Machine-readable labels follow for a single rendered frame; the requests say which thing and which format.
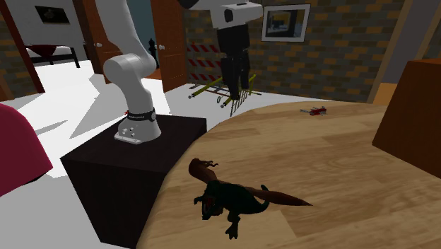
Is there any brown wooden door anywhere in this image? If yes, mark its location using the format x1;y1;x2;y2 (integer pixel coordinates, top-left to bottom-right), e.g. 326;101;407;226
150;0;189;93
71;0;124;85

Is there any dark wall picture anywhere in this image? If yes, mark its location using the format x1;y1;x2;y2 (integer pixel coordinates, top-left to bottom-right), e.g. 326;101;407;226
34;5;71;25

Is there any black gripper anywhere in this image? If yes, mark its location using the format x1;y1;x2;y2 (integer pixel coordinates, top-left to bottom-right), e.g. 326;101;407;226
216;23;252;101

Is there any red pocket knife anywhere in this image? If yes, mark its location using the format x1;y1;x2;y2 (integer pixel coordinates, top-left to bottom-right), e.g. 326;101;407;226
299;105;329;117

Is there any brown long curved object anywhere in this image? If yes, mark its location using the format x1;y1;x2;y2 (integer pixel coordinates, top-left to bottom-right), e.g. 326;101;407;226
187;158;314;207

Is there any dark robot stand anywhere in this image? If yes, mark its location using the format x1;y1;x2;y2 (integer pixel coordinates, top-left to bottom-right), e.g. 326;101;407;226
59;113;208;249

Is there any white framed wall picture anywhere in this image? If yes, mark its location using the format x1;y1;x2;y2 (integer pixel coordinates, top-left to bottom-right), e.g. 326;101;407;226
260;4;311;43

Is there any brown wooden box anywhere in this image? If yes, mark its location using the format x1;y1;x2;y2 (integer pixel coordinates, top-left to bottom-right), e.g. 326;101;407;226
371;58;441;180

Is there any red white striped barrier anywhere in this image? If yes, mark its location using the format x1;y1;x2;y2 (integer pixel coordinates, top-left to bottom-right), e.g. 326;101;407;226
187;42;223;84

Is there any crimson armchair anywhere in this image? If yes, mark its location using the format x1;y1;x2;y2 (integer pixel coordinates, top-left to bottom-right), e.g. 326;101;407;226
0;103;54;198

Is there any dark framed bed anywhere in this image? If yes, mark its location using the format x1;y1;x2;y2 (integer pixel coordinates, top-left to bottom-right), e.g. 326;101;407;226
25;43;81;69

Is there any dark green dinosaur toy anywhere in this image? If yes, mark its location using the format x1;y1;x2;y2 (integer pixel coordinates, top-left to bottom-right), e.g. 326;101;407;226
192;179;271;241

